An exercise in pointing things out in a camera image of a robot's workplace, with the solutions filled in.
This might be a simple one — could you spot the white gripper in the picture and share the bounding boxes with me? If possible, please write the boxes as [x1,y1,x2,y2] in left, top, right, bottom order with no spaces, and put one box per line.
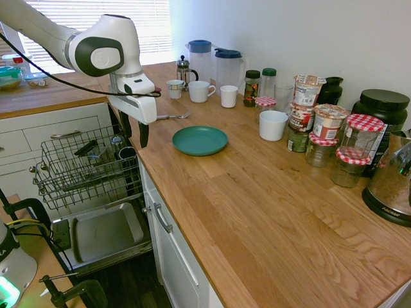
[108,93,159,150]

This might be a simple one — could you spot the silver metal fork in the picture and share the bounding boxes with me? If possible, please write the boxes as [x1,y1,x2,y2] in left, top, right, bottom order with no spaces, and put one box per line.
[157,111,193,121]

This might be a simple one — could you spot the white robot base green light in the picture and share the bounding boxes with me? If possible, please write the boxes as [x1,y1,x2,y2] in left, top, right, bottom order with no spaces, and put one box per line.
[0,220,39,308]

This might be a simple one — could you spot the open dishwasher door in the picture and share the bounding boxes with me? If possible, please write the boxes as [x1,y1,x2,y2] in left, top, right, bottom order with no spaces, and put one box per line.
[50,191,153,277]

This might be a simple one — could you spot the clear glass in rack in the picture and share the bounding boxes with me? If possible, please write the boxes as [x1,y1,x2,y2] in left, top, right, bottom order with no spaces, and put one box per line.
[110,135,125,152]

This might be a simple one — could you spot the black utensil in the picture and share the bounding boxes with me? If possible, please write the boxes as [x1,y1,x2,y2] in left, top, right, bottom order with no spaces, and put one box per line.
[74,139,98,157]

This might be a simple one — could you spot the small patterned white cup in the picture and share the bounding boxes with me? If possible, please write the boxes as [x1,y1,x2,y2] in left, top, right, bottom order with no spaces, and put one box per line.
[166,79,186,100]

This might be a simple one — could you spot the teal green plate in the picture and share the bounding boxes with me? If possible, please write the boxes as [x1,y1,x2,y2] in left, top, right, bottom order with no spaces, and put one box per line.
[171,125,229,157]

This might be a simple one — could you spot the glass french press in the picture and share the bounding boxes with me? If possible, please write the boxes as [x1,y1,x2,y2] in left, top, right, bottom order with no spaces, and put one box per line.
[175,55,200,92]

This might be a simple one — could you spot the tall clear pitcher blue lid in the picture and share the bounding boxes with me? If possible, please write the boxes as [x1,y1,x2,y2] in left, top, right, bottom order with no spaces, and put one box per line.
[184,39,213,88]

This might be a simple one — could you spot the white ribbed cup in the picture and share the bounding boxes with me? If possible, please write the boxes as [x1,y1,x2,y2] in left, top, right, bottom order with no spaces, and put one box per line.
[220,85,240,109]

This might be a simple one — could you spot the white window blinds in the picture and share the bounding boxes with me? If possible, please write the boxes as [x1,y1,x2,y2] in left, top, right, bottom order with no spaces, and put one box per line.
[0,0,171,75]

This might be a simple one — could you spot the wide clear pitcher blue lid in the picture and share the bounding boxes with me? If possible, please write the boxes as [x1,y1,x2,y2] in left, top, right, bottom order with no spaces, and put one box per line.
[214,47,247,96]

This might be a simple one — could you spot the food container blue lid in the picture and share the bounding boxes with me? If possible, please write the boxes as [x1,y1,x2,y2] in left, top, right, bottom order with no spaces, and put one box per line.
[24,72,52,89]

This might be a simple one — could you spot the spice jar black lid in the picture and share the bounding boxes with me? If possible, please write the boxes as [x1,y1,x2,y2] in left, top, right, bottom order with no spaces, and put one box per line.
[243,69,261,108]

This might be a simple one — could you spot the black table clamp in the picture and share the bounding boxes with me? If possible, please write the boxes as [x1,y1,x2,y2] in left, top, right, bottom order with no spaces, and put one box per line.
[38,271,109,308]
[0,188,53,232]

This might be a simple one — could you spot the white kitchen cabinet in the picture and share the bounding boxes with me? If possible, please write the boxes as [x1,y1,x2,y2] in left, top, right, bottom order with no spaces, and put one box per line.
[0,101,225,308]

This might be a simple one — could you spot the small jar red checkered lid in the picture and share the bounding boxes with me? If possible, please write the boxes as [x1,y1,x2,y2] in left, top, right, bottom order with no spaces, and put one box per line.
[254,96,277,125]

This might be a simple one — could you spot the food container green lid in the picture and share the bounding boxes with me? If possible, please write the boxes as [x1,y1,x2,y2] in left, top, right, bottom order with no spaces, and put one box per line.
[0,65,24,92]

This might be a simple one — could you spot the white round bowl cup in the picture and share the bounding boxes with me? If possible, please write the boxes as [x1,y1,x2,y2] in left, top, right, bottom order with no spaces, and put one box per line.
[258,110,289,142]

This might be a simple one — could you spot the food container red clips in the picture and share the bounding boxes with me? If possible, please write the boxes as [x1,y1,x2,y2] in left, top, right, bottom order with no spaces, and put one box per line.
[1,53,33,75]

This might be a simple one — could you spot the clear jar green lid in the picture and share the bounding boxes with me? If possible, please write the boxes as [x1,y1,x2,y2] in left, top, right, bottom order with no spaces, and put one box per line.
[260,67,277,99]

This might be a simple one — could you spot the clear drinking glass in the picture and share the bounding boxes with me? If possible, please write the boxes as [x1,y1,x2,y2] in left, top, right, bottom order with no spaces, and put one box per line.
[274,83,295,114]

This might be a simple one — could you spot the green tin can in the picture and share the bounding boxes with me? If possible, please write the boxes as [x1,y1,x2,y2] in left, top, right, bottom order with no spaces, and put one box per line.
[286,124,311,153]

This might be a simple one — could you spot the brown ice cream tub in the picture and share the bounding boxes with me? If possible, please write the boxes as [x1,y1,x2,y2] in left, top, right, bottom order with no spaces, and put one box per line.
[289,103,316,133]

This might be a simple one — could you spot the white yogurt tub foil lid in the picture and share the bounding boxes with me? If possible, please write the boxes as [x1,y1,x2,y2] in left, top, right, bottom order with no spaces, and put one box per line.
[293,74,328,107]

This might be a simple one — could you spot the glass jar red checkered lid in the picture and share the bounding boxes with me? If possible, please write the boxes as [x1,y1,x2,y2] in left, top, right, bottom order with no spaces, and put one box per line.
[330,148,372,189]
[304,131,340,169]

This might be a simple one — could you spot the red yogurt tub foil lid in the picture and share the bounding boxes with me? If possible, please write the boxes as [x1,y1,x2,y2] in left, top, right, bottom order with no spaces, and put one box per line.
[312,103,350,140]

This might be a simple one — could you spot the black shaker bottle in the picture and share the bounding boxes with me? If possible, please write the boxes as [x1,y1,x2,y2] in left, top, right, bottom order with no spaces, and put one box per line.
[317,76,345,107]

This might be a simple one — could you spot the big jar red checkered lid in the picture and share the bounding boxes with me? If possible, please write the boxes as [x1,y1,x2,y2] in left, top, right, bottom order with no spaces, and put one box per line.
[339,113,385,162]

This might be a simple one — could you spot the large black protein tub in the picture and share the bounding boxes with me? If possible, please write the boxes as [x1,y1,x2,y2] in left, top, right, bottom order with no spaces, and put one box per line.
[351,89,411,179]

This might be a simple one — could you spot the stainless steel electric kettle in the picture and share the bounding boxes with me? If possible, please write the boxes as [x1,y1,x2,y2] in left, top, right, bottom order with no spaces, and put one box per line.
[362,128,411,228]

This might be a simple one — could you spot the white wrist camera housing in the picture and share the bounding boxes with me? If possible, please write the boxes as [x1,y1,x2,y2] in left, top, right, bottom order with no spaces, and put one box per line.
[116,74,156,96]

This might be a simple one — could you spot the metal drawer handle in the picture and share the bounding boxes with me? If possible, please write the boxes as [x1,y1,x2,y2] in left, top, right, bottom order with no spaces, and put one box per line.
[50,129,83,140]

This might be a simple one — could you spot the metal wire dishwasher rack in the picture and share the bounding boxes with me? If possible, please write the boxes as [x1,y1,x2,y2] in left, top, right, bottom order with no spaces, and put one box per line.
[31,124,144,212]

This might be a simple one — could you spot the white mug with handle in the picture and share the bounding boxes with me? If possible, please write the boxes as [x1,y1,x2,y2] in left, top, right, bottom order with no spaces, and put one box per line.
[188,80,217,103]

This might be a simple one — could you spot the metal cabinet door handle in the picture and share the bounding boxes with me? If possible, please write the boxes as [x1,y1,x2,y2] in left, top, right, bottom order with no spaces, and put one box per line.
[142,201,175,235]

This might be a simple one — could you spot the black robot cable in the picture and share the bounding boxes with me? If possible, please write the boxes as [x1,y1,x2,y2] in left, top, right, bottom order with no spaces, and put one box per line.
[0,31,162,98]

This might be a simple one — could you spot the yellow green cable bundle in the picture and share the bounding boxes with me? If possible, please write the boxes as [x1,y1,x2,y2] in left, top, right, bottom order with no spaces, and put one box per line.
[0,217,75,274]

